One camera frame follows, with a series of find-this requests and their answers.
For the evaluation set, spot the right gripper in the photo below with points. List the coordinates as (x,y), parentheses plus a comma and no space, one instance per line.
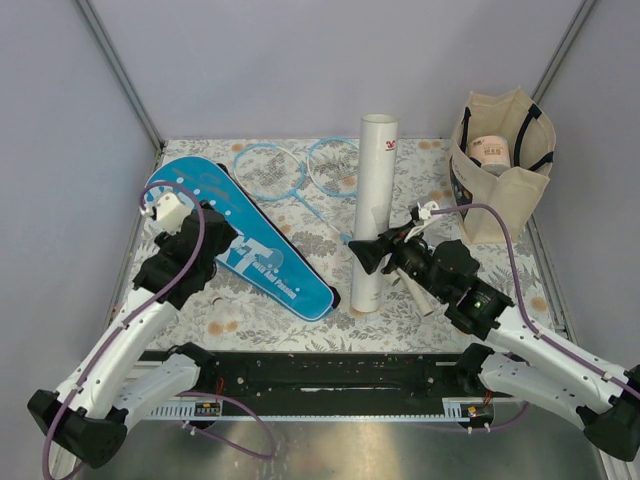
(370,252)

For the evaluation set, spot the right blue badminton racket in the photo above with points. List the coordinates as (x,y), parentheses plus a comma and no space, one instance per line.
(332,166)

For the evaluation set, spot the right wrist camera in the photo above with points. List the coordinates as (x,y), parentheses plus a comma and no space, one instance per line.
(422,213)

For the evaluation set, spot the floral table mat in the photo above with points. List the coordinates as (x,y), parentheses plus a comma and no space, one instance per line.
(230,314)

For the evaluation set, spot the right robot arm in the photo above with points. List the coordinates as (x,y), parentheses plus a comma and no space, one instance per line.
(515,355)

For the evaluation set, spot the white shuttlecock tube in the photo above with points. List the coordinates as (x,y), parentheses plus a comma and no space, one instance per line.
(375,178)

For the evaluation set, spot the beige canvas tote bag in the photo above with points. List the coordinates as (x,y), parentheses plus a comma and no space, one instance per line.
(515,192)

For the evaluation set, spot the blue racket cover bag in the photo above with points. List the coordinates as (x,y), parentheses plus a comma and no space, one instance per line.
(261,254)

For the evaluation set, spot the blue badminton racket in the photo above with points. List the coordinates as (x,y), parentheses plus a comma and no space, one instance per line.
(270,172)
(332,166)

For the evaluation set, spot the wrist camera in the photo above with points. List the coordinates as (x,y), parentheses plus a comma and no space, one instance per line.
(168,212)
(422,213)

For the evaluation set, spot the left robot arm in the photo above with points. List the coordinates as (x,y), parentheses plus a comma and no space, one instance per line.
(91,412)

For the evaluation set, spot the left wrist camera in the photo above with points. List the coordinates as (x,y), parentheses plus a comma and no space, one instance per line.
(168,212)

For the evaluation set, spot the paper roll in tote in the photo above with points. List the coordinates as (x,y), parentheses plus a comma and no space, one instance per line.
(491,151)

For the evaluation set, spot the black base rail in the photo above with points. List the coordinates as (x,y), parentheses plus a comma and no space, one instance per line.
(338,384)

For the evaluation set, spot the left blue badminton racket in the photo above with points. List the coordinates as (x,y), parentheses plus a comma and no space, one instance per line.
(270,172)

